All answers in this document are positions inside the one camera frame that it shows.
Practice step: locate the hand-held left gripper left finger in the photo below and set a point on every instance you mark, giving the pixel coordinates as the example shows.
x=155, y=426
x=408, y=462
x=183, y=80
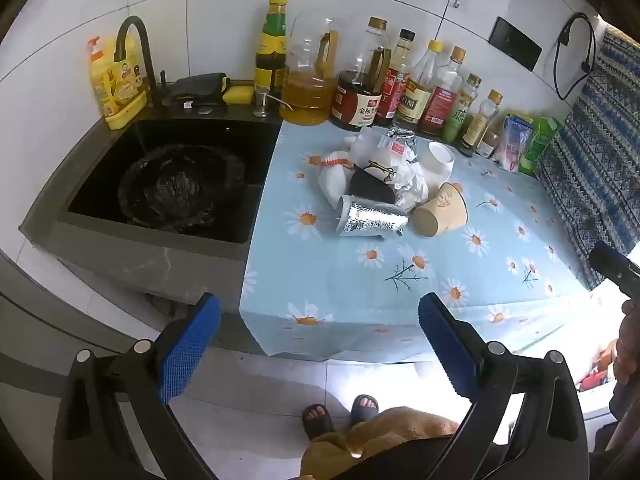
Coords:
x=187, y=345

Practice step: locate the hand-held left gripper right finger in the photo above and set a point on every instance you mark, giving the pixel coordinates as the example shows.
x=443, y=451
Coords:
x=445, y=345

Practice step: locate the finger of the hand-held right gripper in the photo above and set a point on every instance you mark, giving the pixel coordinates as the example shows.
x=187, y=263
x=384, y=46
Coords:
x=617, y=270

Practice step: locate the brown paper cup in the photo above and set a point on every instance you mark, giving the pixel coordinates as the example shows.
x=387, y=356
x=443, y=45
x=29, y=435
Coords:
x=442, y=212

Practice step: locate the silver foil pouch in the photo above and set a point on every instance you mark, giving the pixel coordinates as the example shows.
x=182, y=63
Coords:
x=372, y=217

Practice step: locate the black bag lined bin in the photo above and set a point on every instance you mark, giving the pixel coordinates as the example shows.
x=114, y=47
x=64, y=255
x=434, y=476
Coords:
x=180, y=190

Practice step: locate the white tissue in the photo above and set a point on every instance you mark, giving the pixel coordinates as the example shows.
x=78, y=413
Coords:
x=407, y=180

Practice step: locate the black wrapper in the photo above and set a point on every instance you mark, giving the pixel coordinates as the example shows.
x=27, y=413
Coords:
x=372, y=187

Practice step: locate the white paper cup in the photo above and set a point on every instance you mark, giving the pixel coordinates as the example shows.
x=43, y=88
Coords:
x=439, y=162

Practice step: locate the white bag with orange band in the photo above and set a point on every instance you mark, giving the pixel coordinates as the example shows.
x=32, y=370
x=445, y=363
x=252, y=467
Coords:
x=332, y=180

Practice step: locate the person's right hand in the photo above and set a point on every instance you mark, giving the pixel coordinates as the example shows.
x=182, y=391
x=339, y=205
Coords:
x=630, y=340

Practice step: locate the brown fleece garment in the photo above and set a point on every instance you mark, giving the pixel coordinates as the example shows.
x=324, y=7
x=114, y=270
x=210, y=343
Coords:
x=395, y=430

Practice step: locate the black slipper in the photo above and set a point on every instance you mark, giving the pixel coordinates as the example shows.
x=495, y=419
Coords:
x=317, y=422
x=364, y=409

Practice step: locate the blue patterned cloth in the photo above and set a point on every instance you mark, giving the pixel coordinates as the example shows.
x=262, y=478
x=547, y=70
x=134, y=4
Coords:
x=595, y=160

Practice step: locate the green packet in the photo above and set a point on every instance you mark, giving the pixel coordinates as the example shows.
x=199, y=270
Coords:
x=537, y=145

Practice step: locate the clear plastic packet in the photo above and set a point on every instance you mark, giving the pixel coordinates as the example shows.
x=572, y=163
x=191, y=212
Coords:
x=512, y=145

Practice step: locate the black kitchen sink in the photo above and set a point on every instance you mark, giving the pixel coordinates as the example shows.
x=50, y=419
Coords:
x=100, y=180

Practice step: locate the small gold cap bottle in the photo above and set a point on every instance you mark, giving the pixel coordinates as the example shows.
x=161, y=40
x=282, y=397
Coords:
x=477, y=127

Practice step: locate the crumpled foil tray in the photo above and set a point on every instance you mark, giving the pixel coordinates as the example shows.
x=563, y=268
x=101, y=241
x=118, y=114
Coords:
x=400, y=137

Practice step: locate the gold cap red label bottle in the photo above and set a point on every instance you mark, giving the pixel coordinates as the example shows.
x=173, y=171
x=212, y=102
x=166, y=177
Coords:
x=440, y=105

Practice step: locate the yellow cap clear bottle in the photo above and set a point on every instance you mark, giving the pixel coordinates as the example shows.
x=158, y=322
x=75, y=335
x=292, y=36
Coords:
x=415, y=100

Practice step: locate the small clear glass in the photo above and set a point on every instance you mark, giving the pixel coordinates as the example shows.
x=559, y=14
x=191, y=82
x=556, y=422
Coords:
x=261, y=102

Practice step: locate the yellow sponge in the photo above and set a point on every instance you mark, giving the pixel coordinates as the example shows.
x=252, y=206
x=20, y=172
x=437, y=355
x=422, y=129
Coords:
x=239, y=95

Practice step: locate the black cloth by sink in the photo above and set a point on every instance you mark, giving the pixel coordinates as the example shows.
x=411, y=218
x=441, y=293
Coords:
x=197, y=87

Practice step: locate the dark sauce jug red label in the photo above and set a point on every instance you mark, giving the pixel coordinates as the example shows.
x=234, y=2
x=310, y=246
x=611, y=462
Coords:
x=357, y=100

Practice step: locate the yellow dish soap bottle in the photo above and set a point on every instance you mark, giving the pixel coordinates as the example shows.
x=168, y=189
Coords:
x=117, y=90

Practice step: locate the black cap sauce bottle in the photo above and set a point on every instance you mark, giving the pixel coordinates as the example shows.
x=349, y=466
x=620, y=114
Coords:
x=395, y=85

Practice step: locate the large cooking oil jug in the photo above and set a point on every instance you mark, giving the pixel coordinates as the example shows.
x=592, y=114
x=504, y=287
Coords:
x=307, y=90

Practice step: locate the black sink faucet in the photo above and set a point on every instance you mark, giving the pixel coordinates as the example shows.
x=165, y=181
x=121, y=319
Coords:
x=147, y=55

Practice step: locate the dark bottle green yellow label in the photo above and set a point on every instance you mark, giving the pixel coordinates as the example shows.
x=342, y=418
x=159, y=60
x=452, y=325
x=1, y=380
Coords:
x=270, y=55

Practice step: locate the black wall socket panel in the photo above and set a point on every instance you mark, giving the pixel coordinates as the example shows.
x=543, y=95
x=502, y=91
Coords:
x=515, y=44

